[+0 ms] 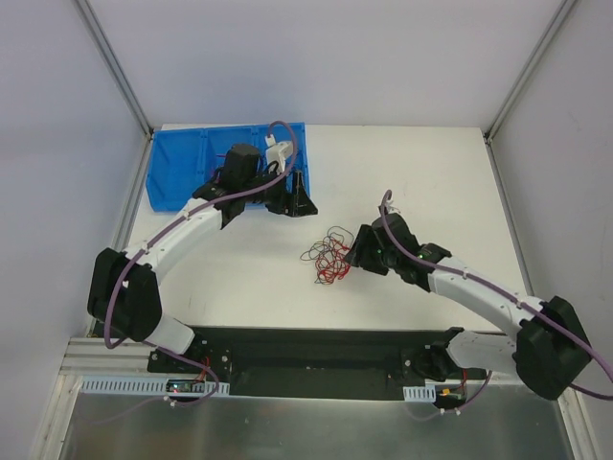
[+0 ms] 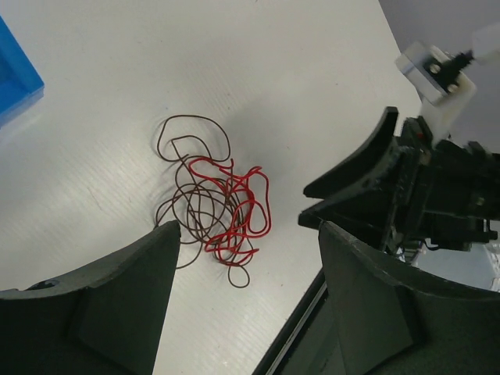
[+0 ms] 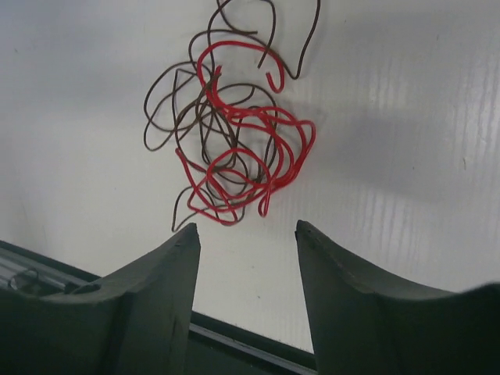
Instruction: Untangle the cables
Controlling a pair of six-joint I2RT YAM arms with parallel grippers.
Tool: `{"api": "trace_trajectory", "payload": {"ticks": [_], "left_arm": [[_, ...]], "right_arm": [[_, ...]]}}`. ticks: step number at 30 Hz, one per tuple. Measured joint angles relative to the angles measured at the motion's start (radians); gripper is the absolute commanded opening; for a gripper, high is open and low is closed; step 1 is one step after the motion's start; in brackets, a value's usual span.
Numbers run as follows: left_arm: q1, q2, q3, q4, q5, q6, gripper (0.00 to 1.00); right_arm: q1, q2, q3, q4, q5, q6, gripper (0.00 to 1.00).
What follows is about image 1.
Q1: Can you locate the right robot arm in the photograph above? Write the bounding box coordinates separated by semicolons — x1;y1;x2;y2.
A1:
344;213;592;401

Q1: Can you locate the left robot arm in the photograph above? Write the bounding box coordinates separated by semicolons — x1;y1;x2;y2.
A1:
87;136;318;373

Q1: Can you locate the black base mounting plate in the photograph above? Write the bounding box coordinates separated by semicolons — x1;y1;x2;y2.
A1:
146;325;489;399

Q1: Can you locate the blue plastic divided bin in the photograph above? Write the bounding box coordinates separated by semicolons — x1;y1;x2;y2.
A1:
146;123;310;213

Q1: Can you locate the remaining black tangled wire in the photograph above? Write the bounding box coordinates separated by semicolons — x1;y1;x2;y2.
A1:
300;224;358;263

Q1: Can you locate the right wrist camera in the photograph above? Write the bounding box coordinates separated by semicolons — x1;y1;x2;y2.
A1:
379;201;400;215

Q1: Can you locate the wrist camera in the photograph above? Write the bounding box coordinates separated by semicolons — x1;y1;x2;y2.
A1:
379;201;400;215
264;134;293;174

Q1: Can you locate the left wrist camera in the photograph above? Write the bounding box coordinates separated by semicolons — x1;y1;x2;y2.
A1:
264;134;293;174

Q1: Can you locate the right white cable duct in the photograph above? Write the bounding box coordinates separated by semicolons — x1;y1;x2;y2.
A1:
402;384;437;403

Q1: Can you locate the white cable duct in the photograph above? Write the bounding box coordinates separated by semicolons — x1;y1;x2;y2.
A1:
80;376;230;398
402;384;437;403

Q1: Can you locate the left aluminium frame post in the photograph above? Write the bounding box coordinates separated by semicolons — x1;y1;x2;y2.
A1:
74;0;155;138

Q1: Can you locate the aluminium frame post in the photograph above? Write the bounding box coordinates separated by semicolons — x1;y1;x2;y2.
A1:
74;0;155;138
483;0;583;140

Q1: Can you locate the left white cable duct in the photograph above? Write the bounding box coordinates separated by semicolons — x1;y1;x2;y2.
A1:
80;376;230;398

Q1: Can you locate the right aluminium frame post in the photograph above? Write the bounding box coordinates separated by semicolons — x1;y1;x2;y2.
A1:
483;0;583;140

